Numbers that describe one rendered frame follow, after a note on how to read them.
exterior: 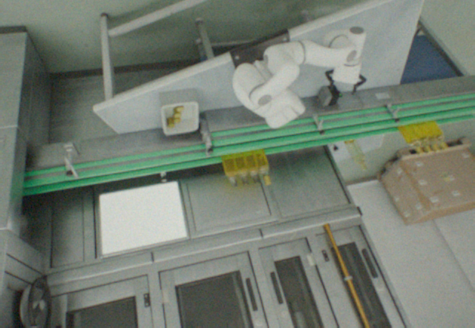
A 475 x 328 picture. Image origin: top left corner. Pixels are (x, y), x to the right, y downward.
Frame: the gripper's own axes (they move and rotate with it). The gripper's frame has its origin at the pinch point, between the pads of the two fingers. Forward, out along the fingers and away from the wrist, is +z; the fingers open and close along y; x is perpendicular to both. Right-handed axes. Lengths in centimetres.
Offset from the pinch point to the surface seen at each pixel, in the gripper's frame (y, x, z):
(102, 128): 129, 24, 43
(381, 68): -17, -48, 22
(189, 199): 62, 46, 55
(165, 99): 75, 25, 4
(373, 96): -17, -43, 38
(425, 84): -45, -67, 42
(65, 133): 145, 36, 40
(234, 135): 46, 16, 30
